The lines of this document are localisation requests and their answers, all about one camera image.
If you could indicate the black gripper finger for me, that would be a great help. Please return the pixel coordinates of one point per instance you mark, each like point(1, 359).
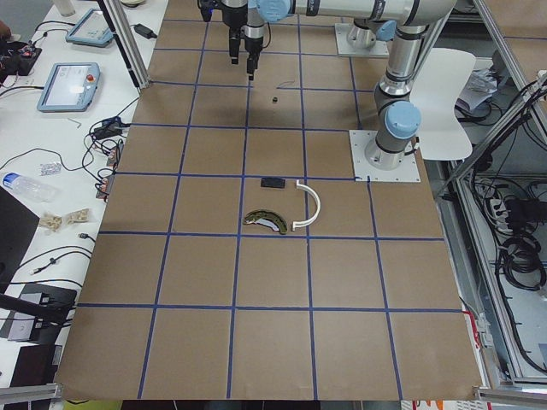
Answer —
point(234, 40)
point(253, 46)

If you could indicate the black power adapter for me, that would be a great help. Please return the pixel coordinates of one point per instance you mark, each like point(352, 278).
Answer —
point(144, 31)

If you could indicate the black brake pad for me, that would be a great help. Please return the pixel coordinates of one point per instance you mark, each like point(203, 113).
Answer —
point(273, 183)

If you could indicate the far teach pendant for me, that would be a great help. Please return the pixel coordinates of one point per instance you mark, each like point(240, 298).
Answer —
point(91, 30)

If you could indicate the teach pendant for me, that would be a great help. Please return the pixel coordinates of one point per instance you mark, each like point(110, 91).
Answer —
point(70, 87)
point(91, 30)

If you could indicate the white curved plastic part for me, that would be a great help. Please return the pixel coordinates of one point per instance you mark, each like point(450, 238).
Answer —
point(316, 198)

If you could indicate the near teach pendant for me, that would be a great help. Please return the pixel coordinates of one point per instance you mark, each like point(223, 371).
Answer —
point(70, 87)

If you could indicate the green brake shoe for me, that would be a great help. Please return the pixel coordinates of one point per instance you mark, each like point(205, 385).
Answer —
point(268, 218)

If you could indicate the white plastic chair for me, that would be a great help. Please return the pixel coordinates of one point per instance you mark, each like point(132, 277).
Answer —
point(435, 92)

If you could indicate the clear plastic water bottle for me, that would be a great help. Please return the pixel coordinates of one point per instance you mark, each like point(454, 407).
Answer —
point(31, 189)

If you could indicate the aluminium frame post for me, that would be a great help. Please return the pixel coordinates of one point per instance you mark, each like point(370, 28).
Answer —
point(119, 25)

